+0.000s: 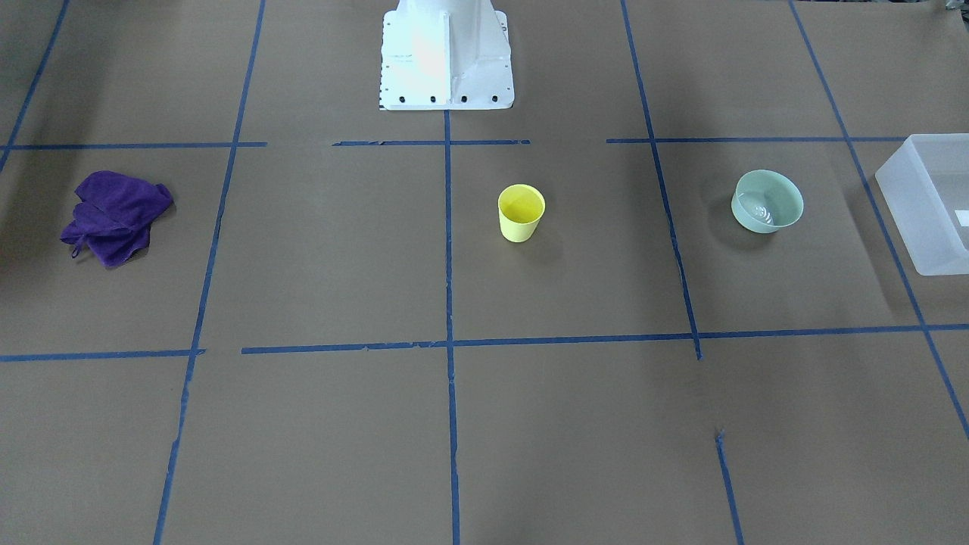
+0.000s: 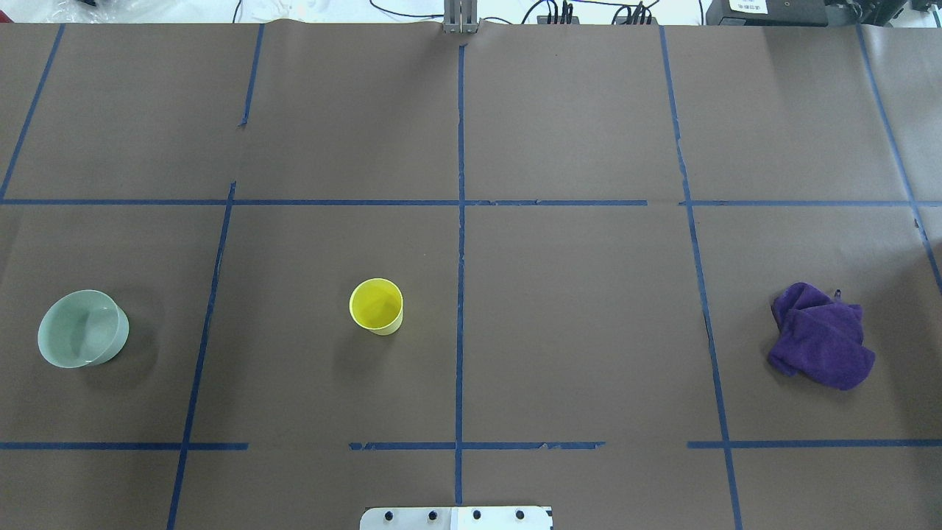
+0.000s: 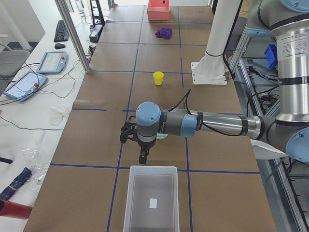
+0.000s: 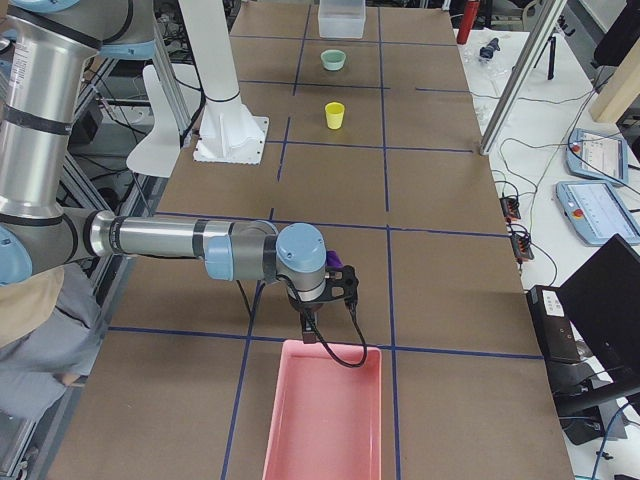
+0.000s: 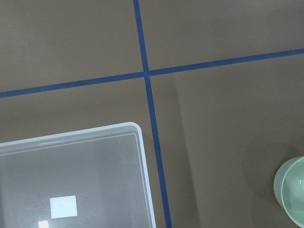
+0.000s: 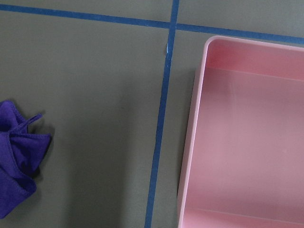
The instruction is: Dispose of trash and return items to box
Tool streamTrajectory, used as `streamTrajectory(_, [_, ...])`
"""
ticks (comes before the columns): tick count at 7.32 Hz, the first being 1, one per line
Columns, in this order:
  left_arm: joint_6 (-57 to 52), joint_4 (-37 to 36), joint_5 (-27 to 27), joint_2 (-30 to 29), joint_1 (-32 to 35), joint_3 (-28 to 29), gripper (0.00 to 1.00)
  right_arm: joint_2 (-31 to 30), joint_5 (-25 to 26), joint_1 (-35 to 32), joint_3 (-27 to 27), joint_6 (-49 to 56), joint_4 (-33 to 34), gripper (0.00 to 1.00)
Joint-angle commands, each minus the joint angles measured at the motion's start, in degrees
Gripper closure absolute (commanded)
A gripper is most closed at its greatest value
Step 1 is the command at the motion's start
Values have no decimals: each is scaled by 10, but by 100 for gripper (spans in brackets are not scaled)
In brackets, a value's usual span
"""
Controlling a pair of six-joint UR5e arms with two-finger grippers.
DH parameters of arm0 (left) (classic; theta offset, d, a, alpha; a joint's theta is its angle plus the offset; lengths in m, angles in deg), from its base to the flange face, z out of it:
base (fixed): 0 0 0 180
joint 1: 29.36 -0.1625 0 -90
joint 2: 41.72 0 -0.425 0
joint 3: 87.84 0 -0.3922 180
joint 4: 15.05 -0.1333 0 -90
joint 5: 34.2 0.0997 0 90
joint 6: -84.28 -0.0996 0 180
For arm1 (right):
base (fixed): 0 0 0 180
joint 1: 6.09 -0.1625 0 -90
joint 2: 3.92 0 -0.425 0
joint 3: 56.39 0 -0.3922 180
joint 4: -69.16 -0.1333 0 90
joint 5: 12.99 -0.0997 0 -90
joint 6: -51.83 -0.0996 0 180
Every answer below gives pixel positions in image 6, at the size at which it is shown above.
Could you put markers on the purple cloth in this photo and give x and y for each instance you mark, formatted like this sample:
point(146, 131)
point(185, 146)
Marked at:
point(21, 154)

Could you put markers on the pink plastic bin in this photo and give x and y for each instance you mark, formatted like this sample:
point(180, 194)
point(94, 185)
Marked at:
point(243, 162)

